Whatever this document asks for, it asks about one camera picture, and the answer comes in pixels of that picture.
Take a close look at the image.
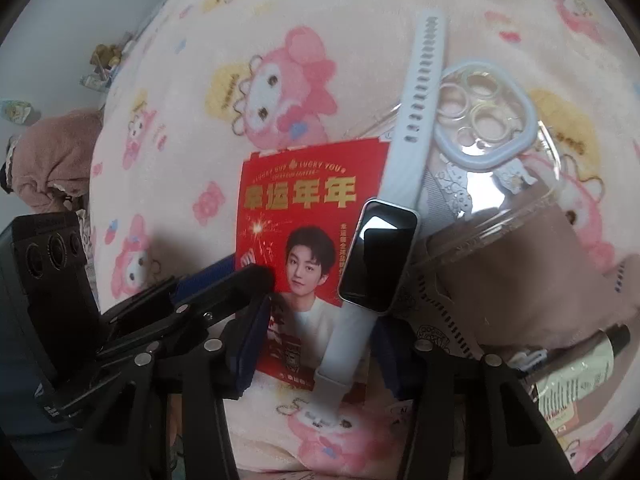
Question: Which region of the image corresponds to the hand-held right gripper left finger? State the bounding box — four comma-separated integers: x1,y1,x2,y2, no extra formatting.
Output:
65,294,276,480

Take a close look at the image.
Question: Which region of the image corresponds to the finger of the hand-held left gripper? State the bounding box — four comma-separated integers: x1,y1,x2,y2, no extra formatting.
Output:
100,252,237,331
97,264,277,361

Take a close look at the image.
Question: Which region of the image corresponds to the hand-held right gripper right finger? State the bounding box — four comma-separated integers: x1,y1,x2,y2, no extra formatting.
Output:
372,317,573,480

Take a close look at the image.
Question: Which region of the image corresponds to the red printed card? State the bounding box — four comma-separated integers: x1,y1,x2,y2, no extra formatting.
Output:
235,136,392,392

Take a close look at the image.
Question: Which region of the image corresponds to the mauve cloth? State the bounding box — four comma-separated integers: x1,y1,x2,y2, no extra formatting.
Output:
405,180,640,361

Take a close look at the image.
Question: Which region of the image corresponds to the cream tube with black cap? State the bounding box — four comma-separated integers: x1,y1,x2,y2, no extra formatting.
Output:
515,324,632,422

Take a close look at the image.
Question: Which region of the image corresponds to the pale blue smart band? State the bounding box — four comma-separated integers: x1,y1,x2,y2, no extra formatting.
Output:
312,10,449,426

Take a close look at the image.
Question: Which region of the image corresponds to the white printed face mask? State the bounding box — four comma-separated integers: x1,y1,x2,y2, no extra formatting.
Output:
412,277,483,361

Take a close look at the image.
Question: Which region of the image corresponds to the pink plush cloth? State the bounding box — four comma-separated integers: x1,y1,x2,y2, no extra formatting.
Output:
5,109,107,217

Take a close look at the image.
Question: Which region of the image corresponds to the small pale trinket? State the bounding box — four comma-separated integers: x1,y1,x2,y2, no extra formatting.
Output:
0,99,39,124

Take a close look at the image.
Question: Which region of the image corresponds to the small brown toy figure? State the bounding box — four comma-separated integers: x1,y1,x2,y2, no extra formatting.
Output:
90,42,124,69

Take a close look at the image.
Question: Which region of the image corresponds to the clear phone case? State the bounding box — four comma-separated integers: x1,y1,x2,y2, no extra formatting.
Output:
345,62,571,261

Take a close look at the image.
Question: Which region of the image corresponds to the pink printed blanket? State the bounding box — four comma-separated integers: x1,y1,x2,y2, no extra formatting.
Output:
85,0,640,480

